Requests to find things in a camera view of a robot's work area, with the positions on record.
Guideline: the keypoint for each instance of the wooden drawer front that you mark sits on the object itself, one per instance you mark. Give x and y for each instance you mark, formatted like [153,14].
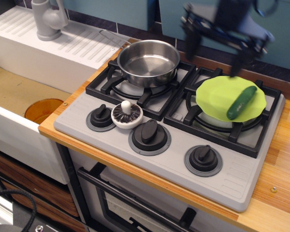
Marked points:
[54,200]

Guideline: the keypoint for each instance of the stainless steel pot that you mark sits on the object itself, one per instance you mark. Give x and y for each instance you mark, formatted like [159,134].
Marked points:
[148,63]

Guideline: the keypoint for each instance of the black right stove knob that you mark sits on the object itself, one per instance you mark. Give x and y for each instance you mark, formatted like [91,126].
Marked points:
[203,161]

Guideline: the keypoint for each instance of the grey toy stove top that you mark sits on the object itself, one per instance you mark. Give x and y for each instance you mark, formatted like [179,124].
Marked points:
[232,186]

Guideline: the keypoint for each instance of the grey toy faucet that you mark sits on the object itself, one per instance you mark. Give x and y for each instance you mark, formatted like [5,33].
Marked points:
[49,22]

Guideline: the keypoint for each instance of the orange plastic sink drain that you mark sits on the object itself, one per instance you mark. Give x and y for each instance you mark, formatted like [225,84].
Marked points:
[42,109]

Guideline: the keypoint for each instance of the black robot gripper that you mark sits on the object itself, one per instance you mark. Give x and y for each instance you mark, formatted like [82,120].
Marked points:
[229,23]

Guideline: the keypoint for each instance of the black burner grate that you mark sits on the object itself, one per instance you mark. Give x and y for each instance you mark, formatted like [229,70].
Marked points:
[243,137]
[110,86]

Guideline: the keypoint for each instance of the lime green plate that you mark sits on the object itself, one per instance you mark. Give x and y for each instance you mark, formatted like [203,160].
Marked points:
[216,95]

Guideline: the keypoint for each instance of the white brown toy mushroom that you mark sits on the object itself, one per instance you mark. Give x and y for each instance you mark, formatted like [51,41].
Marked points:
[127,115]

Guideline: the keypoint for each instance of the green toy pickle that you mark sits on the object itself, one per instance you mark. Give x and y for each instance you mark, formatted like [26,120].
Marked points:
[241,102]

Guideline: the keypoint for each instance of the black left burner grate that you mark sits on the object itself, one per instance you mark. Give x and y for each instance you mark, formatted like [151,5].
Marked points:
[110,86]

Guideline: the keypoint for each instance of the black right burner grate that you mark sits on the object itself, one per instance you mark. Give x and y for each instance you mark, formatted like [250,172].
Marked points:
[243,137]

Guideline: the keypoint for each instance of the black stove knob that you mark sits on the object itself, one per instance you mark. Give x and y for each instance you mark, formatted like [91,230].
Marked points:
[149,139]
[99,120]
[203,161]

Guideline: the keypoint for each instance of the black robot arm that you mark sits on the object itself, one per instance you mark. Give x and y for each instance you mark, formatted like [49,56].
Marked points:
[228,23]

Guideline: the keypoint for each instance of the black middle stove knob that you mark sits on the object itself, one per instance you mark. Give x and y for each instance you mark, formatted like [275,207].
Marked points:
[149,139]

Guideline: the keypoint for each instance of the white toy sink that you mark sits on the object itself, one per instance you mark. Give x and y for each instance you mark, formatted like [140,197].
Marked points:
[33,70]

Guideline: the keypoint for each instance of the black left stove knob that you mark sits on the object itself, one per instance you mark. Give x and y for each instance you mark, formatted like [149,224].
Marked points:
[99,120]

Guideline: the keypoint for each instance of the oven door with black handle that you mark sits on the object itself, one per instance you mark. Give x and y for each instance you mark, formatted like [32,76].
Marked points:
[127,205]

